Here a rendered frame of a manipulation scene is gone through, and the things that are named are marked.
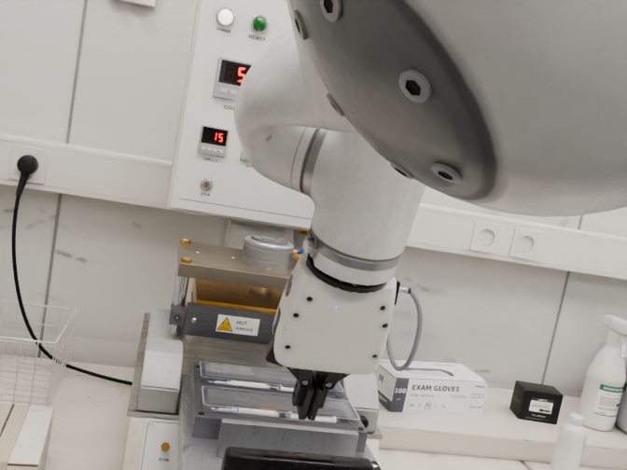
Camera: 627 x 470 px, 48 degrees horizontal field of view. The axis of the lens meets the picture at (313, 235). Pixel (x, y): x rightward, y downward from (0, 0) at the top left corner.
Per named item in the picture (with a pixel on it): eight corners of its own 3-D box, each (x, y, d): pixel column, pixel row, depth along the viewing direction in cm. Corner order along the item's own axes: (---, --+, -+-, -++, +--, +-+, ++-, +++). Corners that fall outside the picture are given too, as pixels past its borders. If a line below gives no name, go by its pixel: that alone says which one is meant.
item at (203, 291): (190, 296, 119) (199, 241, 117) (317, 312, 123) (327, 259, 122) (192, 326, 102) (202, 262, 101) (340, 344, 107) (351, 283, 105)
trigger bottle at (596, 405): (567, 416, 162) (592, 311, 159) (596, 417, 165) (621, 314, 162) (592, 433, 154) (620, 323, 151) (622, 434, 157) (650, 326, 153)
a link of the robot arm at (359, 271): (312, 253, 57) (303, 283, 58) (414, 267, 59) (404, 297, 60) (300, 205, 64) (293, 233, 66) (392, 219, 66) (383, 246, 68)
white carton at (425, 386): (365, 389, 156) (370, 356, 155) (453, 392, 164) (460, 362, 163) (389, 412, 145) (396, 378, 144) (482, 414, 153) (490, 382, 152)
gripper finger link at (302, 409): (288, 366, 66) (273, 419, 69) (321, 368, 67) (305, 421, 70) (285, 344, 69) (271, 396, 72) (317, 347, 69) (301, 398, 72)
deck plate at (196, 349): (144, 316, 136) (145, 311, 136) (319, 338, 143) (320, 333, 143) (126, 416, 91) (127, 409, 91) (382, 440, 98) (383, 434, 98)
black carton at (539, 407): (508, 407, 160) (515, 380, 159) (546, 414, 161) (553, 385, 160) (518, 419, 154) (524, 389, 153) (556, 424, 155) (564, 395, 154)
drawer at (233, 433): (177, 402, 96) (187, 348, 95) (333, 418, 101) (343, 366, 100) (176, 526, 68) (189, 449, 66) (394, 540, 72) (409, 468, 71)
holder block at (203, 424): (189, 381, 94) (192, 363, 94) (334, 396, 98) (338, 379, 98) (191, 437, 78) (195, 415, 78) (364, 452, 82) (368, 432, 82)
